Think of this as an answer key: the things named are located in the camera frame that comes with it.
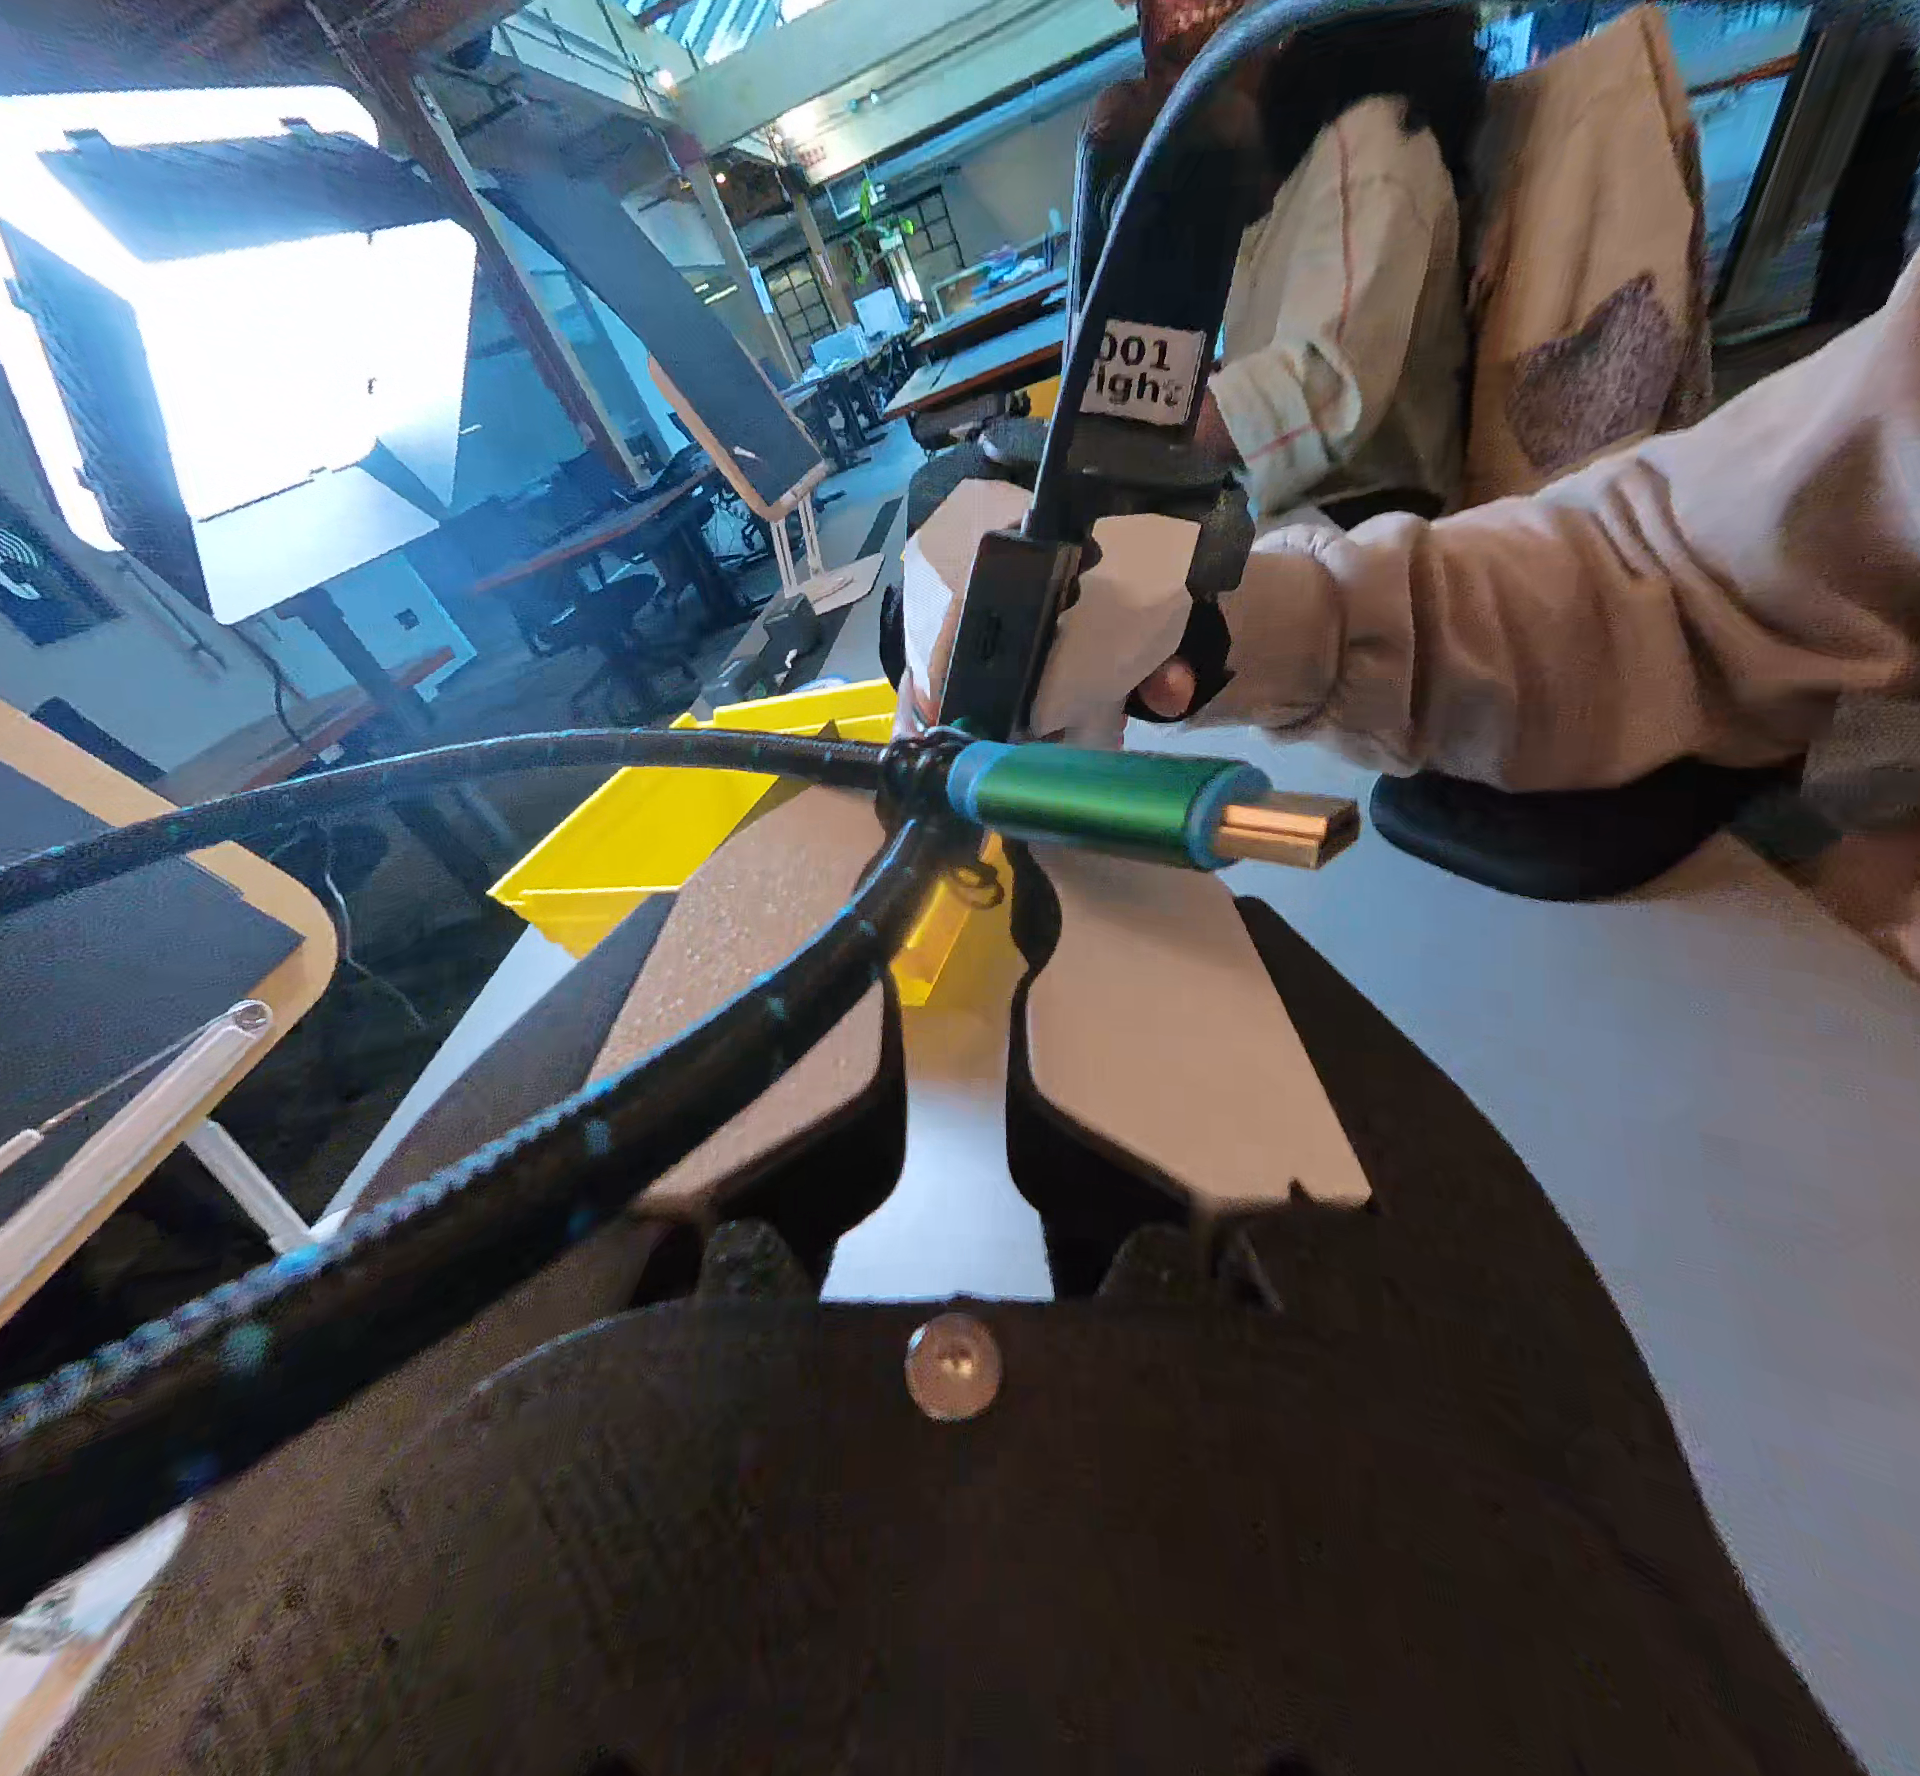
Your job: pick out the yellow plastic bin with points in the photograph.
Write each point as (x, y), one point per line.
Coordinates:
(644, 817)

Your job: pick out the person's right hand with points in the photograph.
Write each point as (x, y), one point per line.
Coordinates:
(1166, 689)

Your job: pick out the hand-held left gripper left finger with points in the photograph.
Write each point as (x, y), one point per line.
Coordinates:
(795, 1116)

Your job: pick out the white board stand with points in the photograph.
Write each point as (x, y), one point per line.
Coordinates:
(151, 1116)

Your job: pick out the person's right forearm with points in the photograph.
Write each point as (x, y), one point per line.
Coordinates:
(1574, 607)

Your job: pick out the black honeycomb seat cushion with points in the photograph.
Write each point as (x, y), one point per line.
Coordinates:
(1574, 831)

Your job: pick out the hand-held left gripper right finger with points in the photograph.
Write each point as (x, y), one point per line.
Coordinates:
(1170, 1056)

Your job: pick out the black board with wooden frame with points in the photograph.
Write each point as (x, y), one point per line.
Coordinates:
(121, 967)
(675, 350)

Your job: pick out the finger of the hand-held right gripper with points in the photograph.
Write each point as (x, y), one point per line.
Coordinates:
(931, 590)
(1132, 590)

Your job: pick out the bright studio light panel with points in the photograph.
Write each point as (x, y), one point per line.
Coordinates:
(271, 350)

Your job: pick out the black phone sign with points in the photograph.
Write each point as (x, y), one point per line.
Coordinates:
(45, 577)

